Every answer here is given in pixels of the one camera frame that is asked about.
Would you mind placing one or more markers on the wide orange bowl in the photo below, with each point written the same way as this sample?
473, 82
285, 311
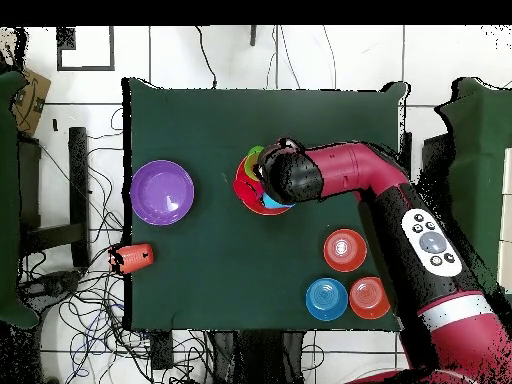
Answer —
256, 208

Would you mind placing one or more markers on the blue cup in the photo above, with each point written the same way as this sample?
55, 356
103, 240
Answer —
276, 203

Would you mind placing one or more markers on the green cup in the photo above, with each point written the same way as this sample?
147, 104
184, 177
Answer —
252, 160

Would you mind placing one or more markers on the small orange bowl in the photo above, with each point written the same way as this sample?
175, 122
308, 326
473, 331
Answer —
368, 298
344, 250

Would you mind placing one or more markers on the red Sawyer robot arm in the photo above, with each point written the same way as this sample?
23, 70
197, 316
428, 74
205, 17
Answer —
352, 164

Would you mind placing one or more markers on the purple bowl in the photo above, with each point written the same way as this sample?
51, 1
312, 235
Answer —
160, 192

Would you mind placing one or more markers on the dark green tablecloth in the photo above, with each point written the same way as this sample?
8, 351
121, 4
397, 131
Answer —
200, 120

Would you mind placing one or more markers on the blue bowl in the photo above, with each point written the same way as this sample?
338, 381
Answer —
324, 300

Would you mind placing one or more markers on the orange cup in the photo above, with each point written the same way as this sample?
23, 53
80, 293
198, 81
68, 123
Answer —
134, 258

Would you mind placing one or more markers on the black power strip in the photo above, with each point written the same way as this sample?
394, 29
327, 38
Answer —
162, 352

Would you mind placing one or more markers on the black chair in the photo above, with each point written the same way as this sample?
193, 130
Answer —
434, 160

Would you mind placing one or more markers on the black caster base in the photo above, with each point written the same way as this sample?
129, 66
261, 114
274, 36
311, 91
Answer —
56, 284

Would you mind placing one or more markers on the green cloth side table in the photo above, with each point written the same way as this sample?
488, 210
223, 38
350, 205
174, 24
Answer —
8, 200
480, 160

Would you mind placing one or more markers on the cardboard box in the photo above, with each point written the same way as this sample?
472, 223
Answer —
32, 104

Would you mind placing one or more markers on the white boxes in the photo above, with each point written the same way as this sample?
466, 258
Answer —
507, 216

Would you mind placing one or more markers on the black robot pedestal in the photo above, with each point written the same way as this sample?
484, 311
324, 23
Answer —
256, 360

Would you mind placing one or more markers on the black post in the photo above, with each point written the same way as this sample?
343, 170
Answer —
252, 36

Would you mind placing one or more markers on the black metal leg frame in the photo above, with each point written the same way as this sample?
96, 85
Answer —
78, 180

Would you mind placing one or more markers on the black square floor frame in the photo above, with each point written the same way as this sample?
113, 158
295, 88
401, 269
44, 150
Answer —
86, 69

